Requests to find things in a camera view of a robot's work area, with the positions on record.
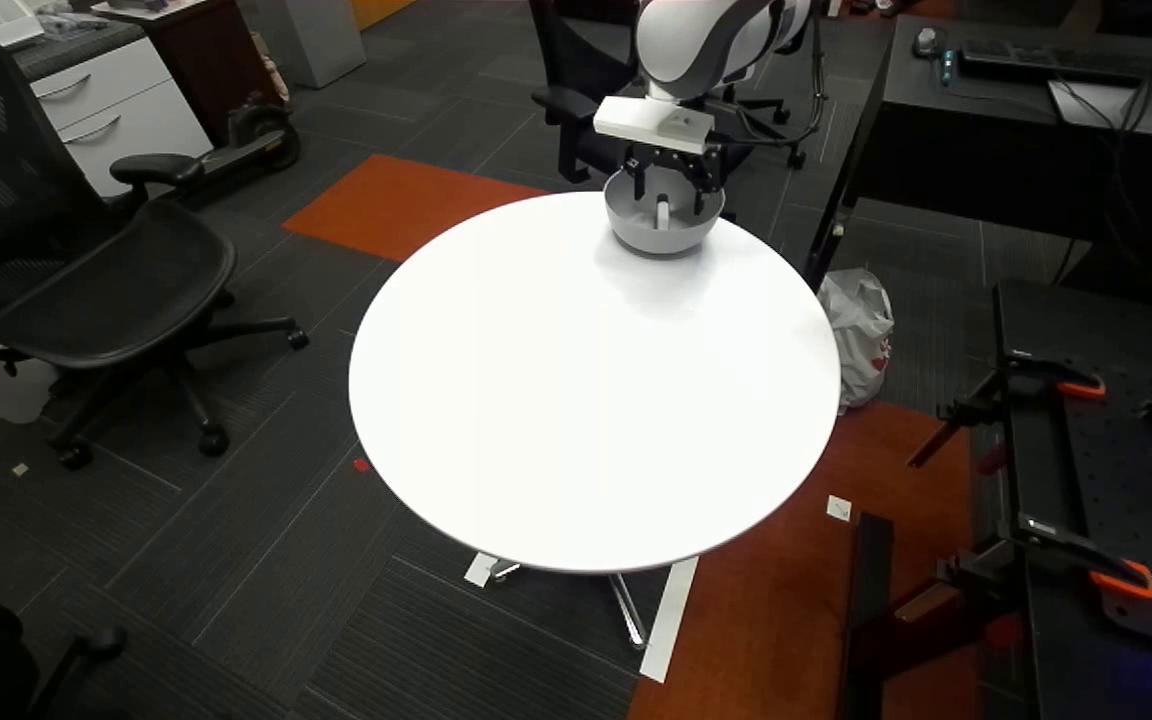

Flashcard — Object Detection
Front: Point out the lower orange black clamp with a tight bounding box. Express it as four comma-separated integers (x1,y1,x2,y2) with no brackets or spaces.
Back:
940,511,1152,602

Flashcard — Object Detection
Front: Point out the black mesh office chair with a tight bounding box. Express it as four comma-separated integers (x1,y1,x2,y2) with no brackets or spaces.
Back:
0,46,308,468

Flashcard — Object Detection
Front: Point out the black keyboard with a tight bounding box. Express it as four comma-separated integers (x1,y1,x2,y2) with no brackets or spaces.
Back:
961,36,1152,85

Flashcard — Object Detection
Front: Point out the upper orange black clamp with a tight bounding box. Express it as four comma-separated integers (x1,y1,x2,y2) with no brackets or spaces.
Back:
911,347,1107,468

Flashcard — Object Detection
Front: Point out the black padded office chair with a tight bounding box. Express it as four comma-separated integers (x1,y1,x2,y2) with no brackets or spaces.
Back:
529,0,813,187

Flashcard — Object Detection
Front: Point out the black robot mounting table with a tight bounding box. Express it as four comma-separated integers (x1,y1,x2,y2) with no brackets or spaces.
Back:
997,283,1152,720

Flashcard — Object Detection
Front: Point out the white table base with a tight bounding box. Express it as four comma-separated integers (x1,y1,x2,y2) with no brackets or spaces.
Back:
459,547,703,687

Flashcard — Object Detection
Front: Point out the white plastic bag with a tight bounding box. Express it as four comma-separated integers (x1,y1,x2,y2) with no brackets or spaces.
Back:
818,268,895,412

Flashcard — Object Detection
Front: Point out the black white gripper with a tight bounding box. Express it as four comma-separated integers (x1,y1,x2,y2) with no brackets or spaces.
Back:
593,90,725,216

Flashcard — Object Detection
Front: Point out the white drawer cabinet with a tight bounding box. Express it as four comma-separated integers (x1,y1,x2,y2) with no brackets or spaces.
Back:
21,39,212,196

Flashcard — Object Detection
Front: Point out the grey round bowl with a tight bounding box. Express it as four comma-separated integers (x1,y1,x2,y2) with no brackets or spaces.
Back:
602,164,725,256

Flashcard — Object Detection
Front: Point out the black electric scooter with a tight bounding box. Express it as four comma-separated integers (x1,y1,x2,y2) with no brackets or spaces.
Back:
189,100,301,192

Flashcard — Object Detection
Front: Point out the black side desk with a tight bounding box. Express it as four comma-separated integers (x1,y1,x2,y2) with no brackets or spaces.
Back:
804,15,1152,281

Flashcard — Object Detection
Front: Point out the orange black clamp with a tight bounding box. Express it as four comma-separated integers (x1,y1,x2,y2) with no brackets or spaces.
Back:
911,347,1107,468
940,511,1152,602

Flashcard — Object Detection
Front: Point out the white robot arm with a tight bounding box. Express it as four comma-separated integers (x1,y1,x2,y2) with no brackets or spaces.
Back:
593,0,813,192

